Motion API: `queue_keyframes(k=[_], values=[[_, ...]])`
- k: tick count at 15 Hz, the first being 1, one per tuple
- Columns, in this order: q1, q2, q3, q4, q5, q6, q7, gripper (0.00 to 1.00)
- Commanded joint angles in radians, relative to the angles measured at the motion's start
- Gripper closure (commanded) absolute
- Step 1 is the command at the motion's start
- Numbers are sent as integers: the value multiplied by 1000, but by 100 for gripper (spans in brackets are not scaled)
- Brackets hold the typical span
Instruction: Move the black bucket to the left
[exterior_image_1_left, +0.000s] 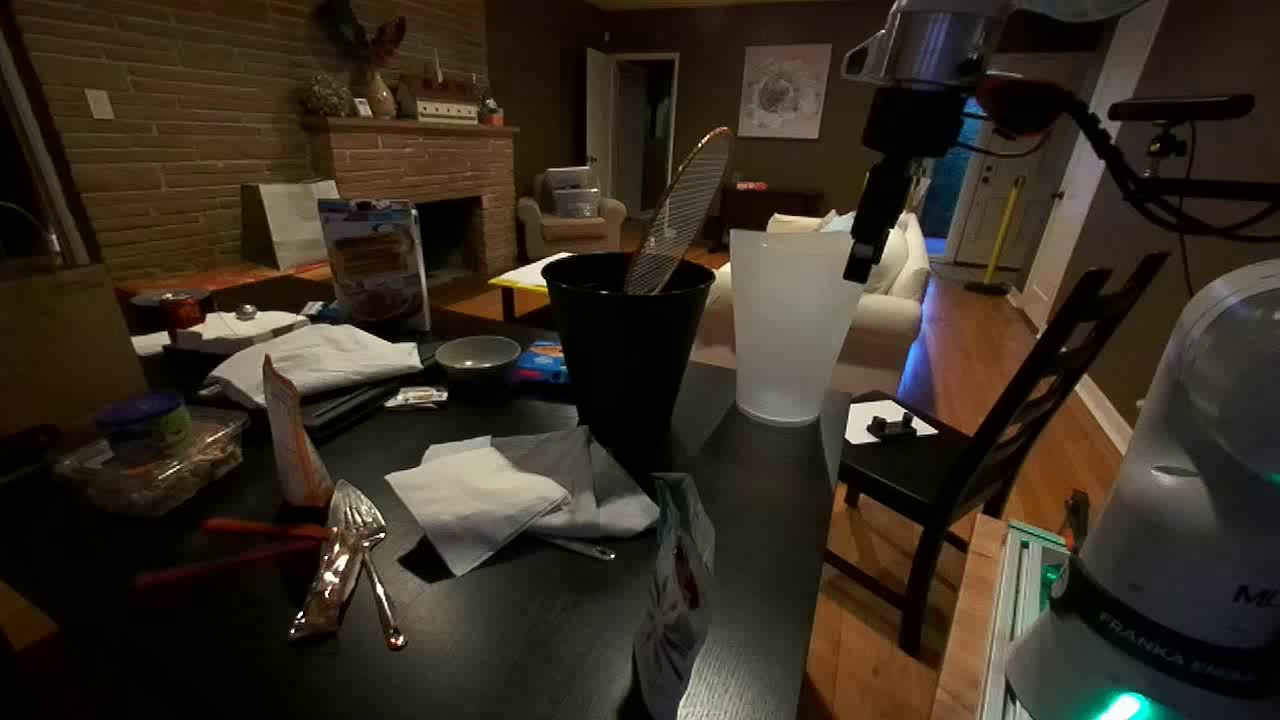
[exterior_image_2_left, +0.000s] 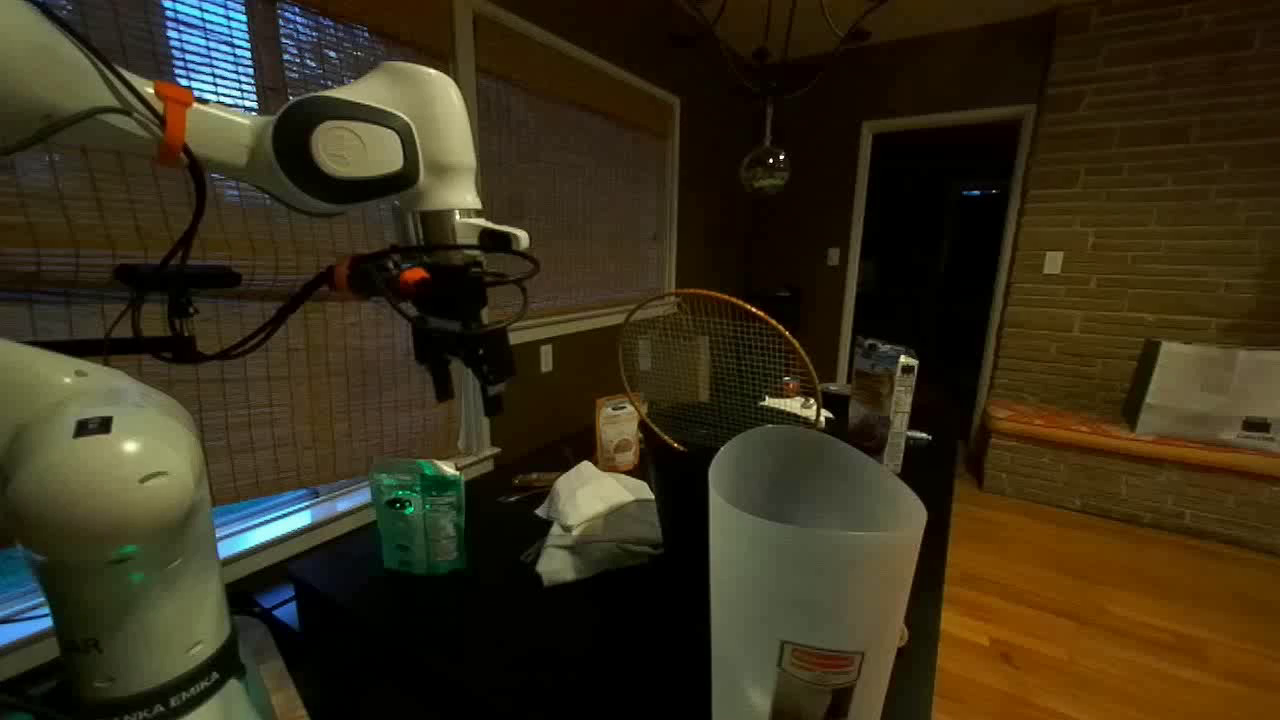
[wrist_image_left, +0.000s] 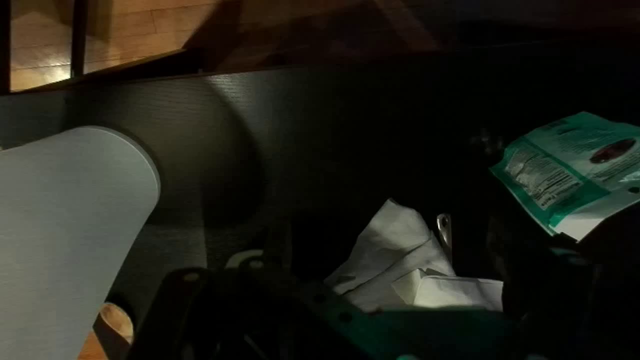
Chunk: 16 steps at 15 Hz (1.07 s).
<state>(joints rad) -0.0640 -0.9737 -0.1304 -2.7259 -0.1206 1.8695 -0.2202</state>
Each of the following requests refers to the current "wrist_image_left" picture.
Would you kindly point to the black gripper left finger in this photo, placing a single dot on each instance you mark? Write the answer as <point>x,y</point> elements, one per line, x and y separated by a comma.
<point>180,312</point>

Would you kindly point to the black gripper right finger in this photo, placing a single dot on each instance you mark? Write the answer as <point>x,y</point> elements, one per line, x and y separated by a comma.
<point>567,312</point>

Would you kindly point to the green white snack packet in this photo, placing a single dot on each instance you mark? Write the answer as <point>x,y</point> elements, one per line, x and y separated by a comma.
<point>567,173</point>

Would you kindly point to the tall white plastic cup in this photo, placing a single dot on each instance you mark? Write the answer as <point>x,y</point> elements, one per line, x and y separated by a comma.
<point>61,227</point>

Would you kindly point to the crumpled white cloth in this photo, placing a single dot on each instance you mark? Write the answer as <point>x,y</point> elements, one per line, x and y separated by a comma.
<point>400,260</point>

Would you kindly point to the black wooden chair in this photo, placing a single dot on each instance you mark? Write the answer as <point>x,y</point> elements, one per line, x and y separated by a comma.
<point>78,33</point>

